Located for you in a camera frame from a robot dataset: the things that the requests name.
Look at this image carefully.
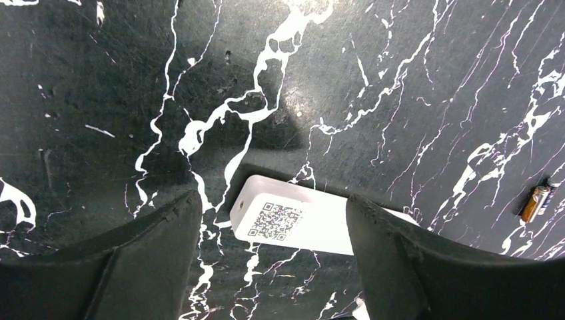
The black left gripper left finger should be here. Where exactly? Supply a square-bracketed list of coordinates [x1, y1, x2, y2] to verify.
[1, 191, 203, 319]

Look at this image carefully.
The white remote control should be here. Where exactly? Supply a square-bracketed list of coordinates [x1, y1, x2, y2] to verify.
[229, 175, 420, 256]

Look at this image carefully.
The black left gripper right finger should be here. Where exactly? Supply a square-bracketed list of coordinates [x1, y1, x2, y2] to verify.
[346, 195, 564, 319]

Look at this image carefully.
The AA battery black copper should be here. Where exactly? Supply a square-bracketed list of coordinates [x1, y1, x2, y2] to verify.
[539, 177, 562, 215]

